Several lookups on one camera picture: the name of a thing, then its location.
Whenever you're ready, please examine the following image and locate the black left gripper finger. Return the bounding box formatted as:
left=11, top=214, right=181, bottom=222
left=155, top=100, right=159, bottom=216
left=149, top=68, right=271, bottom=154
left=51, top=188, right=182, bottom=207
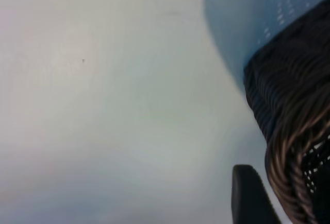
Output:
left=231, top=164, right=284, bottom=224

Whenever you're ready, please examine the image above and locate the dark brown woven wicker basket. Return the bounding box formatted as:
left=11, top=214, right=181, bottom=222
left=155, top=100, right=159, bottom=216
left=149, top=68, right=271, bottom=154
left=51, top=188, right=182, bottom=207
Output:
left=243, top=0, right=330, bottom=224

